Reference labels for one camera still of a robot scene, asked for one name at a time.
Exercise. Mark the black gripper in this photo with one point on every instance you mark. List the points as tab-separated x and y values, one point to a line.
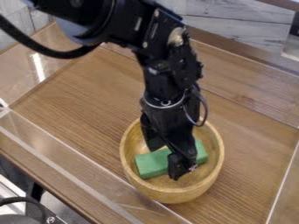
167	125

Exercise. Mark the green rectangular block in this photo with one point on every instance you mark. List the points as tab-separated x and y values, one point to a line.
152	163

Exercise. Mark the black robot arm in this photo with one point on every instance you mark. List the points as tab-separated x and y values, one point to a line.
152	31

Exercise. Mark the brown wooden bowl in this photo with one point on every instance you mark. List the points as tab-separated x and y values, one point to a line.
160	188

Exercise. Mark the black table leg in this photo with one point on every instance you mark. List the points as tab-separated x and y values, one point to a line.
35	191

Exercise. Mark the black base with screw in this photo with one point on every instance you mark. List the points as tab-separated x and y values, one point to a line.
22	214

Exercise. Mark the clear acrylic front wall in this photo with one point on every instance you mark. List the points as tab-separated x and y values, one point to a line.
83	184

